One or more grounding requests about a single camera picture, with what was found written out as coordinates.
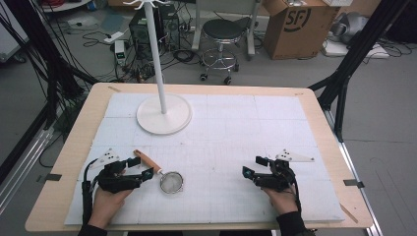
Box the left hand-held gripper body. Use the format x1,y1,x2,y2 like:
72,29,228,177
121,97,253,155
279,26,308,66
89,147,143,195

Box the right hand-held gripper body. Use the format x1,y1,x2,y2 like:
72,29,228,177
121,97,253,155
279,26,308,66
252,148,316,193

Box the metal strainer with wooden handle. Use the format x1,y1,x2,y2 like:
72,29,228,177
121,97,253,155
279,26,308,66
133,148,185,195

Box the white hook stand round base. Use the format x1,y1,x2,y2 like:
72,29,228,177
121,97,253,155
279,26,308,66
122,0,194,136

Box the person's right hand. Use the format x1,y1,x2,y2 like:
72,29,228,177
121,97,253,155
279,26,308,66
263,184,301,216

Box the person's left hand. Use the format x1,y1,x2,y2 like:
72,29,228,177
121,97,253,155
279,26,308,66
88,186,134,230

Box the white gridded table mat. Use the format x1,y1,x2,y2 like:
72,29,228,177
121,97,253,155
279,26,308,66
64,92,346,226

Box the black tape strip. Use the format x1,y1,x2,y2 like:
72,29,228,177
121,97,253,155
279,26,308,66
35,173,63,184
342,178,366,189

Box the white device with green display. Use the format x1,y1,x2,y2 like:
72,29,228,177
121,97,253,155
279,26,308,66
113,39,128,67

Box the black metal stand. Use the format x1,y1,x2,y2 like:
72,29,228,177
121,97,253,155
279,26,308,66
308,0,412,143
0,0,99,131

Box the white power strip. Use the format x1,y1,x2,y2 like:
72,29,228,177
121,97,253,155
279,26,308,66
103,30,126,45

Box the brown cardboard box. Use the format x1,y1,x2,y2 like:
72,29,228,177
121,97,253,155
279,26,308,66
263,0,342,61

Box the black computer tower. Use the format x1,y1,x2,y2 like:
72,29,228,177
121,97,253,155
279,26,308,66
128,3,181,61

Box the black round stool chrome base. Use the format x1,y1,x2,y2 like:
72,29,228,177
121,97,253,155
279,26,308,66
199,18,252,87

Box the grey appliance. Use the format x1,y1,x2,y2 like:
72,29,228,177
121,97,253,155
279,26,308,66
328,12,371,44

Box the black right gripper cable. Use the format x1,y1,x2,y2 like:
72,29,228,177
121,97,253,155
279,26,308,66
292,175,303,214

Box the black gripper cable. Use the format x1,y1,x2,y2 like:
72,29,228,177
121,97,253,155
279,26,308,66
292,175,303,214
82,158,100,226

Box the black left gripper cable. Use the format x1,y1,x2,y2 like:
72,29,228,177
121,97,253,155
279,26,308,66
82,158,100,226

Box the aluminium rail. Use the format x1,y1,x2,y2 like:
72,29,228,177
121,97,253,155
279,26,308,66
323,109,384,236
0,126,56,212

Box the coiled black cable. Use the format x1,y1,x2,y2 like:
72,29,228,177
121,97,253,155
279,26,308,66
172,48,199,64

